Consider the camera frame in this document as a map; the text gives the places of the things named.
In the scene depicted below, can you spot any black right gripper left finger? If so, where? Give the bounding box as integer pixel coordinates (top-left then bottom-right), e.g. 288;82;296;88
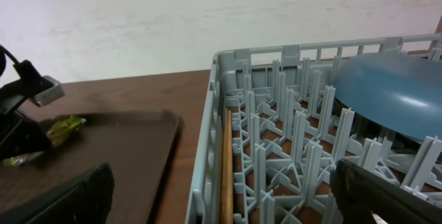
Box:
1;163;115;224

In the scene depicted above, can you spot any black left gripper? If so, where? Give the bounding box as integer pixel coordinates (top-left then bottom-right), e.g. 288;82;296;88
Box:
1;88;52;160

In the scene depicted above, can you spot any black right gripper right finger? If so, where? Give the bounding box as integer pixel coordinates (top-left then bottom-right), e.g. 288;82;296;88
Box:
330;160;441;224

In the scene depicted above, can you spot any green yellow snack wrapper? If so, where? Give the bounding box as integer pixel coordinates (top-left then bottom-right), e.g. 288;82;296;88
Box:
1;115;87;166

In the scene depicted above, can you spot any blue plate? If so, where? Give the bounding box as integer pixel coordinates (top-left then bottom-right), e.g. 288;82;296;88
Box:
331;53;441;140

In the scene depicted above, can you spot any grey dishwasher rack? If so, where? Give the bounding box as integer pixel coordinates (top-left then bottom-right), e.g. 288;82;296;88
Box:
186;34;441;223

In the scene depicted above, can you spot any dark brown serving tray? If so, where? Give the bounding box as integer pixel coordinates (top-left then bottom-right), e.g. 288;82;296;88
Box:
1;110;181;223

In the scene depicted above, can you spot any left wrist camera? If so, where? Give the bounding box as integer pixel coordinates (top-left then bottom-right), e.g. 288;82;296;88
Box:
14;60;65;107

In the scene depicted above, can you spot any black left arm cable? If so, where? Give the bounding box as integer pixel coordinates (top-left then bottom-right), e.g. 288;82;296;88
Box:
0;44;21;78

